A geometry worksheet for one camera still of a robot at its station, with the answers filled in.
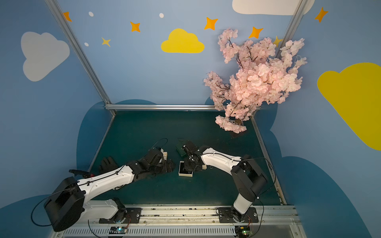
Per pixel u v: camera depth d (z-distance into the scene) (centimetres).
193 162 65
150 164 65
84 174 73
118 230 70
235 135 108
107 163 91
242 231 71
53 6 68
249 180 46
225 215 75
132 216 75
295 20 73
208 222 74
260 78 59
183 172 88
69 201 41
